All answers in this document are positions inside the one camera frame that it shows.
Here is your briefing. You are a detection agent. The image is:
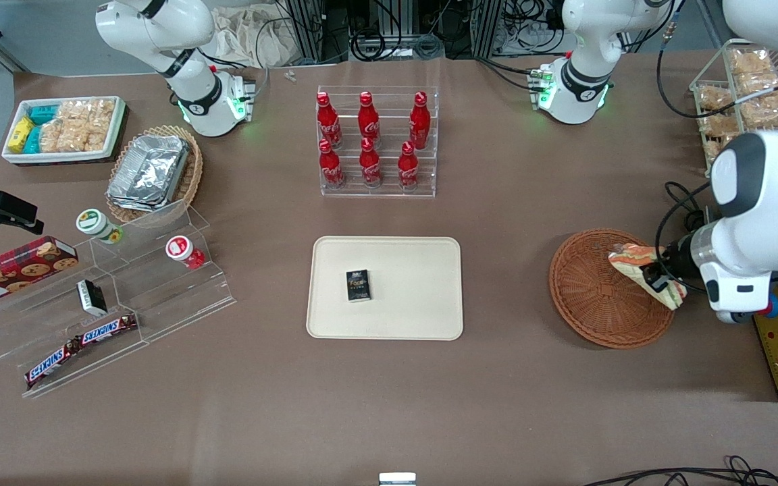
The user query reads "triangle sandwich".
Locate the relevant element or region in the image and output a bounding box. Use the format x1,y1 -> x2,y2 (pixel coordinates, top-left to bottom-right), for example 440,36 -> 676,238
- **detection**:
608,243 -> 688,311

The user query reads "brown wicker basket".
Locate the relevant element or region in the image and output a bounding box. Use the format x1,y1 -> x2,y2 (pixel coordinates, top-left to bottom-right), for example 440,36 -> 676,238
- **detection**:
549,229 -> 675,350

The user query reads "light wicker basket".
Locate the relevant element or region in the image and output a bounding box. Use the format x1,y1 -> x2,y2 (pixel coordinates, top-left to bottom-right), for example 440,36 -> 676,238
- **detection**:
105,125 -> 203,224

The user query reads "beige plastic tray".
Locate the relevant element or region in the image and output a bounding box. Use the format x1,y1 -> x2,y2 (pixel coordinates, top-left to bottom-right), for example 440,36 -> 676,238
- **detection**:
306,236 -> 464,342

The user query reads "red tartan cookie box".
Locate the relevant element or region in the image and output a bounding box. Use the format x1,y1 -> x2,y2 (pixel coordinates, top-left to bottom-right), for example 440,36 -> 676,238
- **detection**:
0,236 -> 80,311

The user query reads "white rectangular snack bin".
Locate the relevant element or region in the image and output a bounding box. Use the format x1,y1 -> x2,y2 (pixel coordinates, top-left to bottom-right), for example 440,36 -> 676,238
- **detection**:
1,96 -> 127,165

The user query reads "yellow snack pack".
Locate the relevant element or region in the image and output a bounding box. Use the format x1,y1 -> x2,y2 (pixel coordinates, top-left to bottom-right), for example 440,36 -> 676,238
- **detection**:
8,117 -> 36,153

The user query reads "green lid yogurt cup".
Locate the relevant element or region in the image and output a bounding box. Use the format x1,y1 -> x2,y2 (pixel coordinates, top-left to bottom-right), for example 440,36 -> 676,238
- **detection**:
76,209 -> 124,245

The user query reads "clear bag of rice crackers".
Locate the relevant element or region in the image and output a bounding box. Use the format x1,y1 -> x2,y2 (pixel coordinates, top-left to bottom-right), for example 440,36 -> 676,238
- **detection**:
39,120 -> 86,153
58,99 -> 117,152

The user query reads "small black carton box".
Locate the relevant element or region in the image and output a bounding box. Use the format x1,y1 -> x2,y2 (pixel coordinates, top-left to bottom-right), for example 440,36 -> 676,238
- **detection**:
76,279 -> 109,317
345,269 -> 372,303

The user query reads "aluminium foil container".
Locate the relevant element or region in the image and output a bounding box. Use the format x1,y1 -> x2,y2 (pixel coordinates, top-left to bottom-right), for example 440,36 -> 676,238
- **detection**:
106,134 -> 190,213

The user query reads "snickers chocolate bar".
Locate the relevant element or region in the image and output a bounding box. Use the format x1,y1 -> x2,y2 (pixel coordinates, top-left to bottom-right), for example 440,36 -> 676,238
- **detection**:
76,313 -> 139,347
24,337 -> 83,390

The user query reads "clear bag of fried snacks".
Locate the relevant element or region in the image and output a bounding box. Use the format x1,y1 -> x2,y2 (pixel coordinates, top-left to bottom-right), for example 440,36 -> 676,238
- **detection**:
740,73 -> 778,129
729,47 -> 776,76
696,84 -> 741,159

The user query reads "clear acrylic stepped stand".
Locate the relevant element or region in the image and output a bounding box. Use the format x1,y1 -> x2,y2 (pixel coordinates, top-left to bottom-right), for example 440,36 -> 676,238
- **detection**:
0,200 -> 238,399

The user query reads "clear bin of snacks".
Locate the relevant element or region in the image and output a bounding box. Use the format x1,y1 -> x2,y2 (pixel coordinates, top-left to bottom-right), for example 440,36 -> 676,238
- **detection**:
689,38 -> 778,180

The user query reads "red lid yogurt cup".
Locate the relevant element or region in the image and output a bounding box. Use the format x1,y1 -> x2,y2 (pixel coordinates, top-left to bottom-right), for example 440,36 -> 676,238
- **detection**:
165,235 -> 207,271

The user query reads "red cola bottle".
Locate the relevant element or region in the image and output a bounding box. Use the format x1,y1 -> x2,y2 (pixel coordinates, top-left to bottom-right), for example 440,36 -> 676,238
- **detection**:
359,138 -> 384,188
318,139 -> 346,190
397,141 -> 420,190
357,91 -> 382,150
409,91 -> 432,151
316,92 -> 343,150

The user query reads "clear acrylic bottle rack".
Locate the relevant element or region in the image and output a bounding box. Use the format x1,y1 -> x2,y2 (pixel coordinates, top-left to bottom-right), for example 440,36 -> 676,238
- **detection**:
316,85 -> 441,198

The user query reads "beige cloth bag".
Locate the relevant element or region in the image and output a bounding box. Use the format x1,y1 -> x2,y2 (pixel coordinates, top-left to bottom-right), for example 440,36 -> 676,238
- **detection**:
210,5 -> 302,68

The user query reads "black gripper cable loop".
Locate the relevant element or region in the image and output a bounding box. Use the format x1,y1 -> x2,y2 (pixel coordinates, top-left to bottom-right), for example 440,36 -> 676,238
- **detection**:
654,180 -> 724,295

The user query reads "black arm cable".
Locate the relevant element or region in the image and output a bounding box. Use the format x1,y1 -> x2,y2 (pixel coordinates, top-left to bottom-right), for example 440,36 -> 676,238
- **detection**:
655,0 -> 778,132

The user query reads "black floor cable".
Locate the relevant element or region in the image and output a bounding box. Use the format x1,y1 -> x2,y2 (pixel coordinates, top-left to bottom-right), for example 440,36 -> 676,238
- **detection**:
581,455 -> 778,486

